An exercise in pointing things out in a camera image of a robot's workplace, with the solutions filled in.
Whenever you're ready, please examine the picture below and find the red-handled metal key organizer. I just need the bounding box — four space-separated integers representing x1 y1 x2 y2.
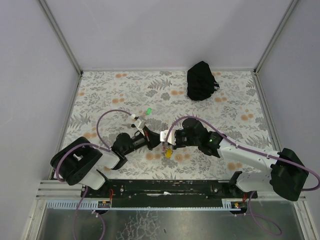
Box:
162 141 173 154

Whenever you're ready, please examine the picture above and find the green key tag with key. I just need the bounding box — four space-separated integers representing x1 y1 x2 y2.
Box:
145 108 152 116

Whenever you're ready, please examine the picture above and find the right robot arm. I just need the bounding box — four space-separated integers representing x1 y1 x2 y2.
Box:
174 118 309 202

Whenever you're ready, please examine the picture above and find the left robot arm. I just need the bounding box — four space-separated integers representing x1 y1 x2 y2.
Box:
50 126 161 190

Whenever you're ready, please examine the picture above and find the black folded cloth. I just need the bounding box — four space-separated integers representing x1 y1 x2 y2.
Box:
187 61 220 101

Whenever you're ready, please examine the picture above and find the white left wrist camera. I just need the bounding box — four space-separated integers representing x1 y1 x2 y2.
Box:
133 116 146 135

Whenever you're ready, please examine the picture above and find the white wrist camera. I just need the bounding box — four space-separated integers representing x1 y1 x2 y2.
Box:
133 116 146 135
159 129 176 146

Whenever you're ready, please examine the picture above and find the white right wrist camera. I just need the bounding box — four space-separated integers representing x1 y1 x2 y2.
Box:
159 129 176 146

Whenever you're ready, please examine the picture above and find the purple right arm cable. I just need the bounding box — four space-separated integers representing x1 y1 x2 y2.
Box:
166 115 320 193

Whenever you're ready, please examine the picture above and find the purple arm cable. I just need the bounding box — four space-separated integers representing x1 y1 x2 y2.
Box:
55 109 137 182
166 115 320 193

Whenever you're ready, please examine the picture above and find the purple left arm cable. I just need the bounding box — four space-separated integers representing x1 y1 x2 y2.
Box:
55 109 137 182

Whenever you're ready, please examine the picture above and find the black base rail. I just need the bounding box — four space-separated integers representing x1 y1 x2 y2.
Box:
84 172 258 206

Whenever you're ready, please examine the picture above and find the white slotted cable duct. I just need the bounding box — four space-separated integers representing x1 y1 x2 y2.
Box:
46 198 247 214

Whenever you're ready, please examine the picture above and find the purple left floor cable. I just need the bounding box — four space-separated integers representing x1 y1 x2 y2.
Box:
73 187 106 240

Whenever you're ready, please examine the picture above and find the purple floor cable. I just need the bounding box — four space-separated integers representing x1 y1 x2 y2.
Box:
73 187 106 240
234 191 282 237

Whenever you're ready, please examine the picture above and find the purple right floor cable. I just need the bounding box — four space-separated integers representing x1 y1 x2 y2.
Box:
234 191 282 237

